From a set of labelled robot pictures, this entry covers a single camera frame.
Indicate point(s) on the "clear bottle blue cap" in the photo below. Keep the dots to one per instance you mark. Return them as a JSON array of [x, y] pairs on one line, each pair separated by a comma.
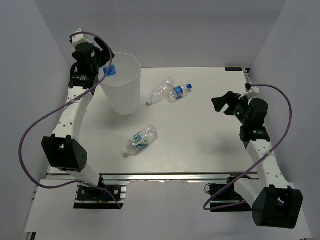
[[179, 92]]

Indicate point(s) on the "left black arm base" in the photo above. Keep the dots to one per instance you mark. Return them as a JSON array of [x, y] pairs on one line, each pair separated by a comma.
[[88, 198]]

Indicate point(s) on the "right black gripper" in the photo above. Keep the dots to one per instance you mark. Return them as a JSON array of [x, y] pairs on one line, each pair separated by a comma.
[[229, 98]]

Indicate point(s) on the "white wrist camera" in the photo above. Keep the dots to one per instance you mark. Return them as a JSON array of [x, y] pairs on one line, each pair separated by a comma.
[[78, 39], [251, 91]]

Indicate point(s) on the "white octagonal plastic bin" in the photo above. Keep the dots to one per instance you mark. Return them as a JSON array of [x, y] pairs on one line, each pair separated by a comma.
[[123, 89]]

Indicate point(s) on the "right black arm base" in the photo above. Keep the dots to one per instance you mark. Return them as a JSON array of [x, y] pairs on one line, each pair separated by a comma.
[[227, 197]]

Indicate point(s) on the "clear crushed bottle no label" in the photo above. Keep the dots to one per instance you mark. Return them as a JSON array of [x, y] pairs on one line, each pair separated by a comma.
[[159, 92]]

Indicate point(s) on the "right blue table sticker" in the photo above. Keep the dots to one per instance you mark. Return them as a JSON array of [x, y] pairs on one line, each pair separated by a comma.
[[233, 69]]

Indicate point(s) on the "aluminium table frame rail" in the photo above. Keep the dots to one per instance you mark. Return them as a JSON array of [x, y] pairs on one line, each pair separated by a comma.
[[194, 141]]

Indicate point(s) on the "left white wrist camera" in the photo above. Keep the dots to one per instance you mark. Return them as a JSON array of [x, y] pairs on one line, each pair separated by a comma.
[[78, 39]]

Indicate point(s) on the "clear bottle green blue label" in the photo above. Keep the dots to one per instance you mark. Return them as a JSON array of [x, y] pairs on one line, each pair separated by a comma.
[[140, 140]]

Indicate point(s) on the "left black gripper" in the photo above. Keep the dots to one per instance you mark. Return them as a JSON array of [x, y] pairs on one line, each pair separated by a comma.
[[106, 50]]

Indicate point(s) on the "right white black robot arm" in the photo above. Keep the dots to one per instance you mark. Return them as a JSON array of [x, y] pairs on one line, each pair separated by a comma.
[[275, 204]]

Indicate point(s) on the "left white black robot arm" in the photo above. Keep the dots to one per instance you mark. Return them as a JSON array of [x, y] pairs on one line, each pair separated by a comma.
[[63, 149]]

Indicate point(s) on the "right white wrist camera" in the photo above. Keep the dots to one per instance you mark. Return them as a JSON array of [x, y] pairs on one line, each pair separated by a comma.
[[251, 91]]

